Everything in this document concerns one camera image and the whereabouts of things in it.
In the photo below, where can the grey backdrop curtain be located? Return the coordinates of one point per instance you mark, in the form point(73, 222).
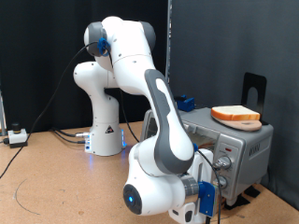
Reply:
point(249, 37)

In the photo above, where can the silver oven knob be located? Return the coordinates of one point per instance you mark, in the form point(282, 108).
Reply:
point(224, 162)
point(223, 183)

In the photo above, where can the silver toaster oven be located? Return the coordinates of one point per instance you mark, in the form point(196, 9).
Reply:
point(249, 149)

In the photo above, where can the black metal bookend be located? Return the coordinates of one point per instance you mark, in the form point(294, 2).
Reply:
point(249, 81)

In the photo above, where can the white emergency stop box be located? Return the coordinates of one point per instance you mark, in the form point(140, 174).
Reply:
point(17, 137)

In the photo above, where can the black backdrop curtain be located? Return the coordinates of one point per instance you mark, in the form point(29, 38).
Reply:
point(46, 102)

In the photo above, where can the vertical metal pole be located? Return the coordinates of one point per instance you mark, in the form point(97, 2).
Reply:
point(169, 12)

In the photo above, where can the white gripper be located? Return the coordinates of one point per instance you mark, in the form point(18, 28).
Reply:
point(204, 165)

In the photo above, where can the round wooden serving board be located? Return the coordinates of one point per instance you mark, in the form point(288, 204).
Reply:
point(246, 126)

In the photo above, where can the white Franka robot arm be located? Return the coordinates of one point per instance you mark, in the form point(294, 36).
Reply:
point(168, 124)

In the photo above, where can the metal frame leg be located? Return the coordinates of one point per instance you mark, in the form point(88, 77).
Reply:
point(2, 118)

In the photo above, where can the blue small object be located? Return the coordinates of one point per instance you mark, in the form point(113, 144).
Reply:
point(187, 104)

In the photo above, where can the black foam pad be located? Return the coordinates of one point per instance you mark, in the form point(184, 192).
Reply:
point(253, 191)
point(236, 202)

